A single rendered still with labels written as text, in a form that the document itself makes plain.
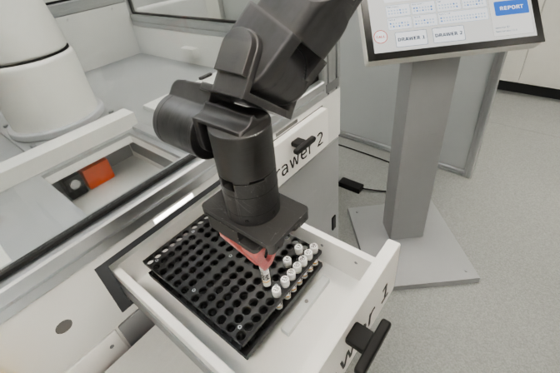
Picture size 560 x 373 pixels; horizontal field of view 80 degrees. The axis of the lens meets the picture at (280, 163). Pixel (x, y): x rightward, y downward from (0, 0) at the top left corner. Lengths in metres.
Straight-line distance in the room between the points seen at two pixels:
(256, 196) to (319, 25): 0.16
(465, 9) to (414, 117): 0.38
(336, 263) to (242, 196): 0.30
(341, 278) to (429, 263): 1.12
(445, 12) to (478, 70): 0.84
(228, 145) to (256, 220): 0.09
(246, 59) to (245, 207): 0.14
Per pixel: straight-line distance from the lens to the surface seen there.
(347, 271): 0.58
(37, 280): 0.55
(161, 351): 0.66
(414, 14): 1.16
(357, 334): 0.45
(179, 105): 0.35
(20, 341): 0.60
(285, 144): 0.75
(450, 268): 1.69
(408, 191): 1.54
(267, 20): 0.29
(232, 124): 0.29
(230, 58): 0.28
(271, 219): 0.35
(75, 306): 0.60
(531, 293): 1.78
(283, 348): 0.53
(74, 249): 0.55
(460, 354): 1.53
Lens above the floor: 1.31
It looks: 35 degrees down
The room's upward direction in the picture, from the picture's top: 7 degrees counter-clockwise
